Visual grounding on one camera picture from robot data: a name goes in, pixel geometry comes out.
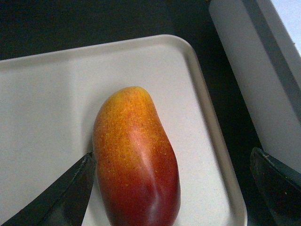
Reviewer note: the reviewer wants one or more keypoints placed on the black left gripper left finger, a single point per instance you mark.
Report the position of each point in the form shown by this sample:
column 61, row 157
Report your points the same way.
column 63, row 203

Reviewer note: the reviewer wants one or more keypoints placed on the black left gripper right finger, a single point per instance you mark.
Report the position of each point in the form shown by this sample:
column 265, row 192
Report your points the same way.
column 280, row 187

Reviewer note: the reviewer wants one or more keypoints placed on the dark red mango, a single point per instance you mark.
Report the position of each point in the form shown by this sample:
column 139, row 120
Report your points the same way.
column 136, row 168

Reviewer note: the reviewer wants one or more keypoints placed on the white checkout scale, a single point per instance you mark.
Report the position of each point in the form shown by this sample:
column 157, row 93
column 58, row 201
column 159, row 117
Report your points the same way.
column 267, row 67

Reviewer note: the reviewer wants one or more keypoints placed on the black ribbed checkout counter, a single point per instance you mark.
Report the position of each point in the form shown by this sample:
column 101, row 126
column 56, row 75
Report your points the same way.
column 29, row 27

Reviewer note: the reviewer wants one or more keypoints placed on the beige plastic tray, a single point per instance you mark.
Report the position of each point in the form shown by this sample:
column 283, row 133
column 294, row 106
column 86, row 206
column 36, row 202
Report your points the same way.
column 49, row 102

